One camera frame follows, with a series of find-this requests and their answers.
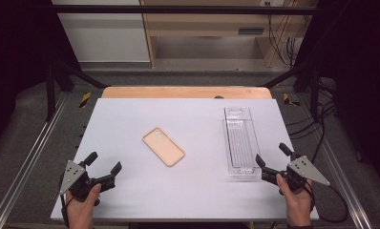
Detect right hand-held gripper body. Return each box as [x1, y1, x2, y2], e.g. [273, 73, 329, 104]
[261, 155, 331, 196]

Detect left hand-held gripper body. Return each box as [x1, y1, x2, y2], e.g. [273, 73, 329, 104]
[58, 159, 116, 207]

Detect clear plastic packaging box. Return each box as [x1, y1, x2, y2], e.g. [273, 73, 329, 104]
[222, 106, 263, 179]

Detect beige phone case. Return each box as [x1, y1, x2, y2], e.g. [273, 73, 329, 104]
[142, 127, 186, 168]

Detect person's right hand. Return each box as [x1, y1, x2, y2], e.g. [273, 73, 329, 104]
[276, 174, 314, 223]

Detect person's left hand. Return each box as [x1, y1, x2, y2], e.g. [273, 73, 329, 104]
[65, 183, 102, 223]

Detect yellow black tape marker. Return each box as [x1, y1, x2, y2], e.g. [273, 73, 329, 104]
[79, 92, 93, 109]
[283, 93, 301, 107]

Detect wooden table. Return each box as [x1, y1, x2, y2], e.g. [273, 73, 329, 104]
[101, 86, 273, 100]

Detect dark curtain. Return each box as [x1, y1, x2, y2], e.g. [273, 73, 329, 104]
[0, 0, 81, 155]
[295, 0, 380, 193]

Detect dark desk label strip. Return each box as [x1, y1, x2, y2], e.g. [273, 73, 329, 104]
[238, 28, 265, 35]

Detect white cabinet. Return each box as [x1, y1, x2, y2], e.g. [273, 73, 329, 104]
[51, 0, 152, 64]

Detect light wooden desk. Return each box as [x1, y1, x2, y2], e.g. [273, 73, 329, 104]
[139, 0, 318, 69]

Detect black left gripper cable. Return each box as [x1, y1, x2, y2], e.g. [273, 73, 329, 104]
[59, 193, 70, 227]

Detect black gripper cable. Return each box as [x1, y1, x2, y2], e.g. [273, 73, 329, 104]
[306, 183, 350, 223]
[59, 193, 70, 227]

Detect aluminium rail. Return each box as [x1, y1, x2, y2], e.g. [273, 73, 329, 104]
[0, 94, 69, 229]
[296, 94, 374, 229]

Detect black floor cables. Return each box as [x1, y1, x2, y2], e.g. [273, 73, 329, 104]
[285, 78, 339, 164]

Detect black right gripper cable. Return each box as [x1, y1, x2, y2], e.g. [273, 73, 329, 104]
[306, 183, 350, 223]

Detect black metal frame stand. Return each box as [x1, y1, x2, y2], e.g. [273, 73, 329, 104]
[46, 59, 110, 122]
[257, 59, 322, 122]

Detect hanging black cables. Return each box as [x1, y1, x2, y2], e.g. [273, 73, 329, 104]
[266, 13, 307, 69]

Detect black horizontal frame bar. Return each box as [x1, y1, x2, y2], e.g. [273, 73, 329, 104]
[51, 4, 320, 15]

